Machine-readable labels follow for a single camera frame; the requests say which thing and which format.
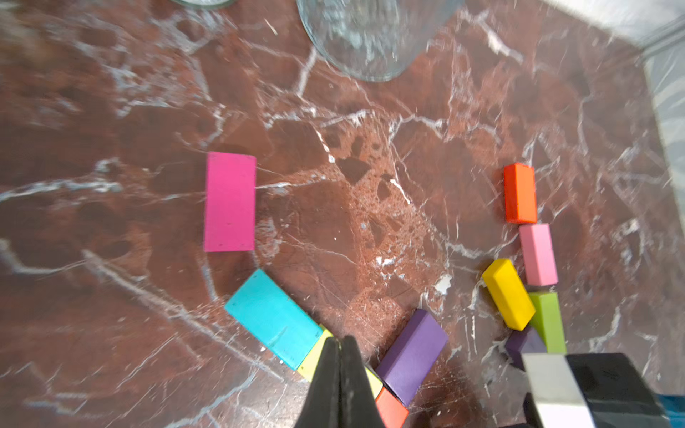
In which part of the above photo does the large purple block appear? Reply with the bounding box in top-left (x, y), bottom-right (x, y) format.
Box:
top-left (376, 309), bottom-right (448, 406)

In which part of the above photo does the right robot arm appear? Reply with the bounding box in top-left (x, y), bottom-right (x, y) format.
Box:
top-left (519, 353), bottom-right (684, 427)

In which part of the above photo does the light pink block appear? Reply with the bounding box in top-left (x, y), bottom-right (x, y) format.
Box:
top-left (519, 224), bottom-right (558, 286)

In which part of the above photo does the small purple block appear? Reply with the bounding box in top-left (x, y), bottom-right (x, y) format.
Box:
top-left (505, 326), bottom-right (547, 371)

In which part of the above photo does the yellow block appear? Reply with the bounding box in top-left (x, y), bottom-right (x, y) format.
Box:
top-left (483, 259), bottom-right (536, 331)

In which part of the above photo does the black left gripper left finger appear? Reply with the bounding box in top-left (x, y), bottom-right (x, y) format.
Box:
top-left (295, 337), bottom-right (340, 428)

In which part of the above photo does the lime green block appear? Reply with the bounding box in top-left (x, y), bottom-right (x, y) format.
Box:
top-left (529, 292), bottom-right (567, 354)
top-left (296, 325), bottom-right (384, 399)

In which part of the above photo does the teal block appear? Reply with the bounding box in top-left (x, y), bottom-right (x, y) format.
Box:
top-left (224, 269), bottom-right (323, 370)

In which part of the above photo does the small red block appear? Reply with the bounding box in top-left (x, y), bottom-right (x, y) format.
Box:
top-left (376, 388), bottom-right (409, 428)

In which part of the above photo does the long red block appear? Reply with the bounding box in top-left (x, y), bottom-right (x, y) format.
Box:
top-left (503, 163), bottom-right (538, 225)

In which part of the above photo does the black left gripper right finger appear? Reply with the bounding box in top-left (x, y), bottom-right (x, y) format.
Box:
top-left (340, 335), bottom-right (385, 428)

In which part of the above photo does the magenta block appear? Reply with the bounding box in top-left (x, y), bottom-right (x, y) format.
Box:
top-left (203, 152), bottom-right (256, 253)

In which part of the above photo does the blue glass vase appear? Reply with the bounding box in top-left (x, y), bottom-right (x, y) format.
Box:
top-left (296, 0), bottom-right (465, 82)

